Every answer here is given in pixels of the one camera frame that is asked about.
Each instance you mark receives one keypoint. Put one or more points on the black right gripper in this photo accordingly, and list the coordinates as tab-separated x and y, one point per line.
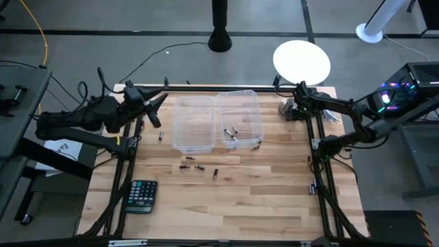
304	106

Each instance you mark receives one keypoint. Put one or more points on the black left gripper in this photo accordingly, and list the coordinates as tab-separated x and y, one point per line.
137	109

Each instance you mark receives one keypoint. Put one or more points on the clear plastic bin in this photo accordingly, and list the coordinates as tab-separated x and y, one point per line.
240	116
193	123

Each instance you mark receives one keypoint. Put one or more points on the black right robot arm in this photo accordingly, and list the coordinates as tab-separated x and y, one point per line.
336	103

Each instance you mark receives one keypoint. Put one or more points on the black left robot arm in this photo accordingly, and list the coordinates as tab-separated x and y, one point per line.
103	113

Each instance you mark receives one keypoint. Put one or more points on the silver metal bell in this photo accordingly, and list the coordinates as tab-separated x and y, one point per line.
283	108

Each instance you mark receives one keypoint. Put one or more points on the white round disc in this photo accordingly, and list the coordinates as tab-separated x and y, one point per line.
302	61

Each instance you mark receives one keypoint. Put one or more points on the black pole with base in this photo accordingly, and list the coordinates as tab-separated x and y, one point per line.
219	37

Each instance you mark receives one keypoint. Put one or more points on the black calculator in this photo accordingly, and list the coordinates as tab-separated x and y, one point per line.
141	196

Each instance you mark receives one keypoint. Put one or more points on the white printed paper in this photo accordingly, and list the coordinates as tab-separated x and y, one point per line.
65	147

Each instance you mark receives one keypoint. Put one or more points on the white tower fan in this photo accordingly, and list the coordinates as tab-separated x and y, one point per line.
372	31

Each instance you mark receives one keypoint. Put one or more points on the black computer tower with lights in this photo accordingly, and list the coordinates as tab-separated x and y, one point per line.
404	89

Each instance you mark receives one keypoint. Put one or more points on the grey metal stand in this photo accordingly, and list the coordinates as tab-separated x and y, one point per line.
422	137

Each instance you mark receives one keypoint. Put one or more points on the grey desk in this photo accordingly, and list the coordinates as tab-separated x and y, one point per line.
20	113

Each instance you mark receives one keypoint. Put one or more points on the silver aluminium bar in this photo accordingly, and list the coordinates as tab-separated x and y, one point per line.
313	244
127	243

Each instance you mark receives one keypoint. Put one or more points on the black clamp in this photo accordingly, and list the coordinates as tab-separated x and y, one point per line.
10	103

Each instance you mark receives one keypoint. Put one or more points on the black mat with hazard stripes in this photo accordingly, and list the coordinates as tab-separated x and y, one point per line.
394	228

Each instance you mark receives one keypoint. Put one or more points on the black caster wheel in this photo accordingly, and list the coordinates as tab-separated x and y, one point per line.
26	219

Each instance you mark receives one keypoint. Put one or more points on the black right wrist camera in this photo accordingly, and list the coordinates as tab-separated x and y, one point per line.
301	87

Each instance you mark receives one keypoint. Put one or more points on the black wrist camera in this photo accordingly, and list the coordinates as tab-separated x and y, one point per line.
301	87
133	93

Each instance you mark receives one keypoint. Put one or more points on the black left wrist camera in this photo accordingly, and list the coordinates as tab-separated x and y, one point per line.
133	93

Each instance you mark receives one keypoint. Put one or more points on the silver corner bracket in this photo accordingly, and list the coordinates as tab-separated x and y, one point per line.
316	143

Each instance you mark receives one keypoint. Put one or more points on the black aluminium table frame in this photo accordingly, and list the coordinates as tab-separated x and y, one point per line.
205	88

